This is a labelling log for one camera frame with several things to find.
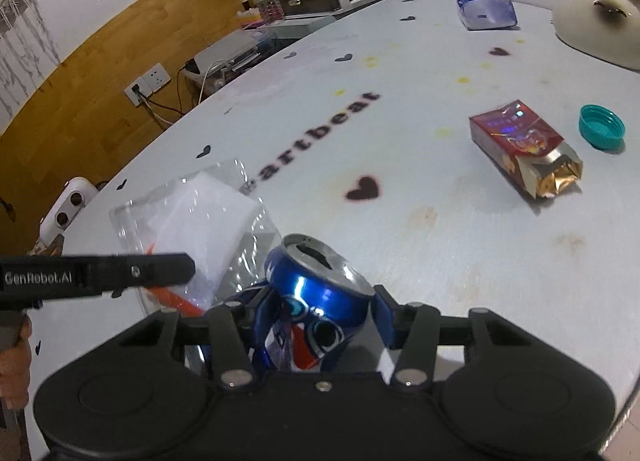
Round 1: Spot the white device with two holes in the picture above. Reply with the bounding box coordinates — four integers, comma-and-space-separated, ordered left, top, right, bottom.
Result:
39, 177, 100, 247

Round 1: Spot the teal bottle cap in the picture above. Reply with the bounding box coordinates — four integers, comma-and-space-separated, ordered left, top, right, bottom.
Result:
578, 104, 627, 151

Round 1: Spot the clear plastic zip bag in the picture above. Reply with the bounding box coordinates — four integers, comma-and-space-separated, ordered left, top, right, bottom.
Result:
109, 158, 283, 318

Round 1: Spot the white ceramic cat figure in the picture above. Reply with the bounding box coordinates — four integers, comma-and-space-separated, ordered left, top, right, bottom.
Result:
551, 0, 640, 73

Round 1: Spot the white wall socket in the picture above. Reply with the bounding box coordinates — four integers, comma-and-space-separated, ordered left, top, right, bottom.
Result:
124, 62, 171, 106

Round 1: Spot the black power cable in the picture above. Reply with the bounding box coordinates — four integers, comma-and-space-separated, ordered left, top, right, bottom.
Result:
134, 91, 190, 130

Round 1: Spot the blue white tissue packet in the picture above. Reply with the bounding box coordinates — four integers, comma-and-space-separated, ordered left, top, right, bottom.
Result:
456, 0, 518, 32

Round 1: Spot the red cigarette pack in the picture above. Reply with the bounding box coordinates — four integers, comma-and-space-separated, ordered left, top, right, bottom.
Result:
469, 98, 585, 201

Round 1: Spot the white flat box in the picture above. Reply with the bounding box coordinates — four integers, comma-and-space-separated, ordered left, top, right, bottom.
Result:
192, 34, 262, 74

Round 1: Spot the white cable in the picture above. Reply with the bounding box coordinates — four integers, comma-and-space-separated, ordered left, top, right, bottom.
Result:
177, 58, 227, 105

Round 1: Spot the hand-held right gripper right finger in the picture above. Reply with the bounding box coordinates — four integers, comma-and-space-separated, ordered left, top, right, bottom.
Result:
372, 283, 531, 390

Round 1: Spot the blue drink can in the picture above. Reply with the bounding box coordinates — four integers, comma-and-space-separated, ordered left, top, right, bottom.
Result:
257, 233, 377, 374

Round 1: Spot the person's left hand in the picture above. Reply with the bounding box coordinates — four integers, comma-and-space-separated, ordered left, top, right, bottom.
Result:
0, 313, 36, 407

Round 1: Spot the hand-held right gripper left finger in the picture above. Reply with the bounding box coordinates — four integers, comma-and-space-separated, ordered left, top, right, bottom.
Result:
120, 286, 281, 389

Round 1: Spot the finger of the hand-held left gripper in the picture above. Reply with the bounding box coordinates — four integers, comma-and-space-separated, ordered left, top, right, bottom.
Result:
102, 252, 197, 299

